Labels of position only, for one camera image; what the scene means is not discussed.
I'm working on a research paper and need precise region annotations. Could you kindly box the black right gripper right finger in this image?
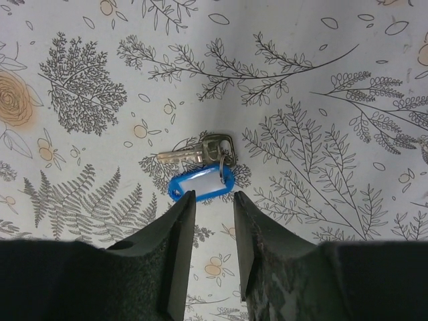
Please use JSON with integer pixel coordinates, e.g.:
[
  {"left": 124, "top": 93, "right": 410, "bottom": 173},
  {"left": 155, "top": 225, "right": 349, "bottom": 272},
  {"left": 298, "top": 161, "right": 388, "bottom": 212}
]
[{"left": 233, "top": 191, "right": 427, "bottom": 320}]

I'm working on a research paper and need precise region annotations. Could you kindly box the blue tag key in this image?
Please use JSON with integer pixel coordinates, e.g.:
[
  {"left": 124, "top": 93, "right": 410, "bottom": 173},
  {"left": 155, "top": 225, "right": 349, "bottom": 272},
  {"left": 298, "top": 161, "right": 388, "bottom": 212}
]
[{"left": 156, "top": 134, "right": 237, "bottom": 201}]

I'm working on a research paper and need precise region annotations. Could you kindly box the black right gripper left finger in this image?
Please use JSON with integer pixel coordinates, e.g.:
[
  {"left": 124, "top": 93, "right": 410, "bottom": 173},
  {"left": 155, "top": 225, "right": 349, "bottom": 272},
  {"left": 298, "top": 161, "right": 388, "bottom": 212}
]
[{"left": 1, "top": 191, "right": 196, "bottom": 320}]

